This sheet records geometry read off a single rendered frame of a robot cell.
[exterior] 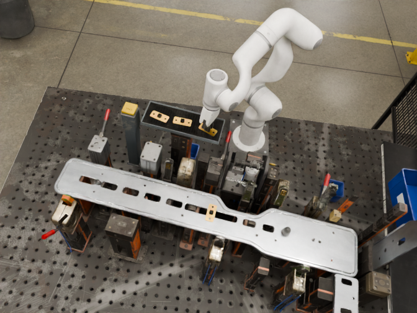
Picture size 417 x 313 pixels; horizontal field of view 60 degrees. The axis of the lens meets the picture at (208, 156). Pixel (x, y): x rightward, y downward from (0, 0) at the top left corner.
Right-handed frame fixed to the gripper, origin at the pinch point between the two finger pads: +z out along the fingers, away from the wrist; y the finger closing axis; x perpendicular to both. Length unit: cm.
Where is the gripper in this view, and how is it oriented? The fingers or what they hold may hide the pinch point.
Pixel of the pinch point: (208, 126)
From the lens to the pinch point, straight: 164.9
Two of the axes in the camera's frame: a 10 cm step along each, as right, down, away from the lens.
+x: 8.5, 4.9, -2.1
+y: -5.2, 6.8, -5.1
